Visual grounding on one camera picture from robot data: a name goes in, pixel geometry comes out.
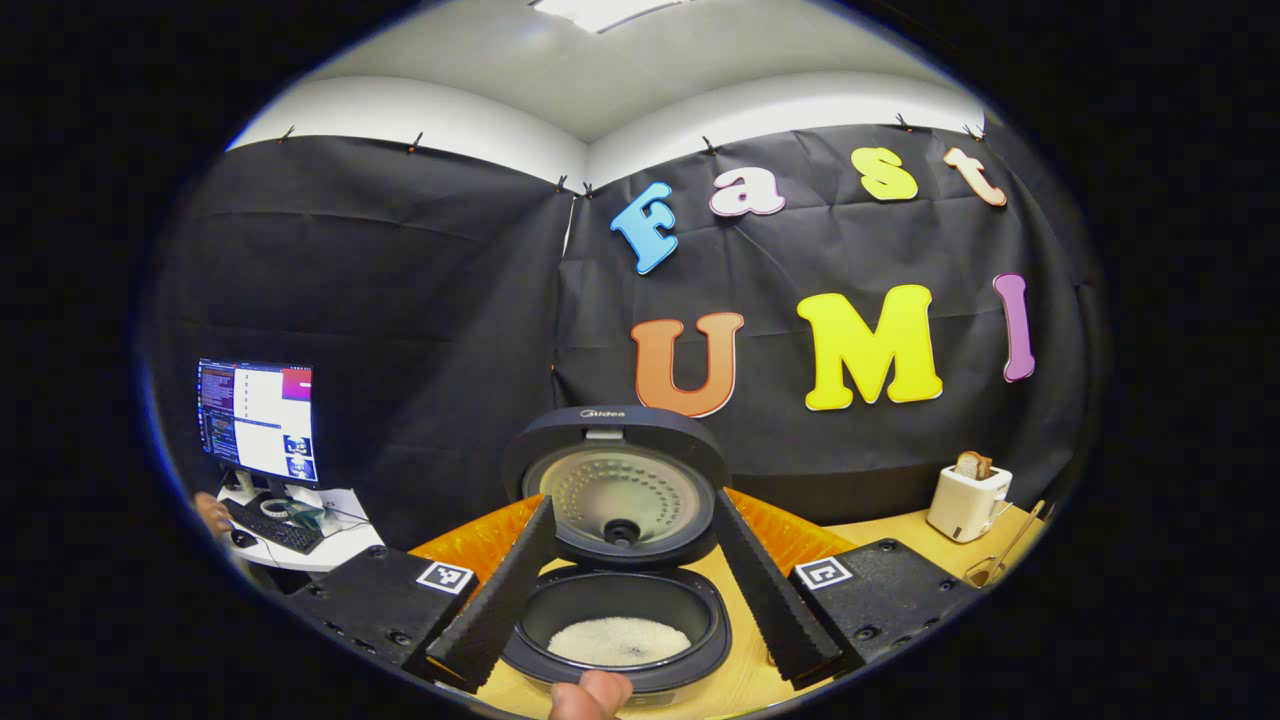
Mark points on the white rice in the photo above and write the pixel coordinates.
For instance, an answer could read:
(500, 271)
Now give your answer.
(620, 642)

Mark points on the black keyboard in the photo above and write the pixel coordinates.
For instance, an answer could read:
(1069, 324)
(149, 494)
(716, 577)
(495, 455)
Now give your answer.
(275, 528)

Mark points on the black silver rice cooker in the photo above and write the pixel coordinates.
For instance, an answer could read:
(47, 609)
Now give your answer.
(625, 490)

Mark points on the black backdrop cloth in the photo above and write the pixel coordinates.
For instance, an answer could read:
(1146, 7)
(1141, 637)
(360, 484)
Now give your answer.
(450, 350)

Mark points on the white side desk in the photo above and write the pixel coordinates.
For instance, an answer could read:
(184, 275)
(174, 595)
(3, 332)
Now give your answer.
(340, 550)

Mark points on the computer monitor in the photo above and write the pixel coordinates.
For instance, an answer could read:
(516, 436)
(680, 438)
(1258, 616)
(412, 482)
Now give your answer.
(255, 420)

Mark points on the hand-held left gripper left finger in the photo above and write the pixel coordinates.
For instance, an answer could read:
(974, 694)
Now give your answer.
(500, 600)

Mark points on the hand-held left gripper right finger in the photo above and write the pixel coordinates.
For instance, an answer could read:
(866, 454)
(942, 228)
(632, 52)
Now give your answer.
(770, 600)

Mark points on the wooden spoon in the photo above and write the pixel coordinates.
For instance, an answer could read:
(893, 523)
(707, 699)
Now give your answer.
(1015, 535)

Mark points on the white toaster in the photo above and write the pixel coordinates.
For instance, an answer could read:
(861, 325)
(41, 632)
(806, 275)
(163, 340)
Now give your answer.
(965, 505)

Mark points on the brown bread slice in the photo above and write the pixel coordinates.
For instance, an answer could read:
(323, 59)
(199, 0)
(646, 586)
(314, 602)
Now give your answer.
(973, 466)

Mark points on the black computer mouse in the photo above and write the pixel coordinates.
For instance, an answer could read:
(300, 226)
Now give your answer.
(243, 538)

